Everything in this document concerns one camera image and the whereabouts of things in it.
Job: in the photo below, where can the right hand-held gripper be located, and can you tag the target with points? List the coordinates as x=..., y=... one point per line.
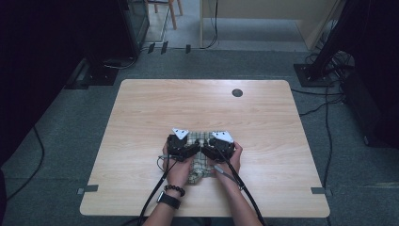
x=221, y=152

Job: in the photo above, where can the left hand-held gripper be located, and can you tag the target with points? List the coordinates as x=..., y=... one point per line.
x=180, y=149

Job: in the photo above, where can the plaid button-up shirt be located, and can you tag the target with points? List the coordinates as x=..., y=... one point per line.
x=200, y=166

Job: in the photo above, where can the person's right hand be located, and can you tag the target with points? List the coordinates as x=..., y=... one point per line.
x=230, y=169

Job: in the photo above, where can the person's left hand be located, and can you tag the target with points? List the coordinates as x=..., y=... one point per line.
x=178, y=172

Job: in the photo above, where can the black wristwatch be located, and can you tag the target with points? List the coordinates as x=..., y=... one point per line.
x=169, y=200

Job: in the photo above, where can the black round table grommet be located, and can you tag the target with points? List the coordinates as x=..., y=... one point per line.
x=237, y=93

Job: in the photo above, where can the grey tape strip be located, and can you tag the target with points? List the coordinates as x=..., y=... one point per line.
x=88, y=189
x=318, y=190

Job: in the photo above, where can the small black floor plug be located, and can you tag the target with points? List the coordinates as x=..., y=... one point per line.
x=164, y=47
x=151, y=47
x=188, y=48

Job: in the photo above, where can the black flat stand base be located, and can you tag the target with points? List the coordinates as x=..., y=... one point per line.
x=97, y=77

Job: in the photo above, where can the black square stand base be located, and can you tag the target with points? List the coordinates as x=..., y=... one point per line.
x=309, y=77

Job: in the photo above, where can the dark glass cabinet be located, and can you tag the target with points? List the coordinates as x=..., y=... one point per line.
x=135, y=25

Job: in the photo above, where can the wooden chair legs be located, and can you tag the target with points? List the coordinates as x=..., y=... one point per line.
x=173, y=14

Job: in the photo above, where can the light wooden desk panel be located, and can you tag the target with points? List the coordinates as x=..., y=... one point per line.
x=266, y=9

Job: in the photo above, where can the black equipment box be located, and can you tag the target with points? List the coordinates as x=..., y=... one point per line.
x=370, y=109

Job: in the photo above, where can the black slanted stand pole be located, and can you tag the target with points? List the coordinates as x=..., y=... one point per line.
x=335, y=34

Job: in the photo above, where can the dark curtain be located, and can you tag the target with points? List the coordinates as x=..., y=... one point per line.
x=31, y=62

